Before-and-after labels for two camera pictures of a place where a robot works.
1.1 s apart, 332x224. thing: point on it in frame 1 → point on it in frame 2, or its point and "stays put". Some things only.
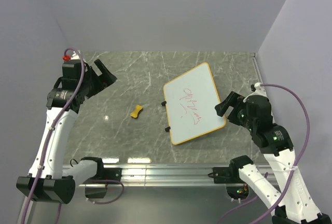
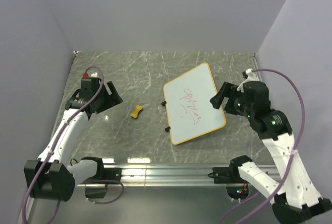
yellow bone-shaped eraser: (135, 113) stays put
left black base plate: (114, 173) stays put
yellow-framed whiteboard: (190, 99) stays put
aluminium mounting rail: (163, 175) stays put
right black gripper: (234, 97) → (227, 89)
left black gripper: (102, 81) → (112, 99)
